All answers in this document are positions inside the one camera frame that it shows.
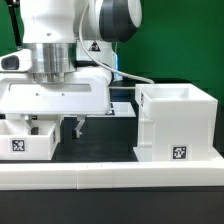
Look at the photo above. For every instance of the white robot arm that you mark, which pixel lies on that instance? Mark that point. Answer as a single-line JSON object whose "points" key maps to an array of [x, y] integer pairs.
{"points": [[43, 78]]}

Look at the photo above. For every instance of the white front drawer tray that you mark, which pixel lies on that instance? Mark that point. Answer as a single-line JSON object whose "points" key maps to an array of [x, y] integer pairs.
{"points": [[17, 144]]}

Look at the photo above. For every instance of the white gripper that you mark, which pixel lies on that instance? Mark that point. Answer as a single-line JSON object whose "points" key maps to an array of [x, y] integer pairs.
{"points": [[84, 92]]}

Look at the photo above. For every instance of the black camera stand pole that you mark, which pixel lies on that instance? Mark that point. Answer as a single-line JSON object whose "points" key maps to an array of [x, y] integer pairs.
{"points": [[12, 5]]}

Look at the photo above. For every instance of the white drawer cabinet box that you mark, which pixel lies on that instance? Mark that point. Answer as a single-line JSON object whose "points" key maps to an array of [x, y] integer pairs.
{"points": [[176, 122]]}

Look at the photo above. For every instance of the white L-shaped border rail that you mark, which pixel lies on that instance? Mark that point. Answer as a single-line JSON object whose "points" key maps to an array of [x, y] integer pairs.
{"points": [[41, 176]]}

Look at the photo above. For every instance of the white fiducial marker sheet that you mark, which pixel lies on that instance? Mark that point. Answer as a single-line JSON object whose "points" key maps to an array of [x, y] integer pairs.
{"points": [[112, 109]]}

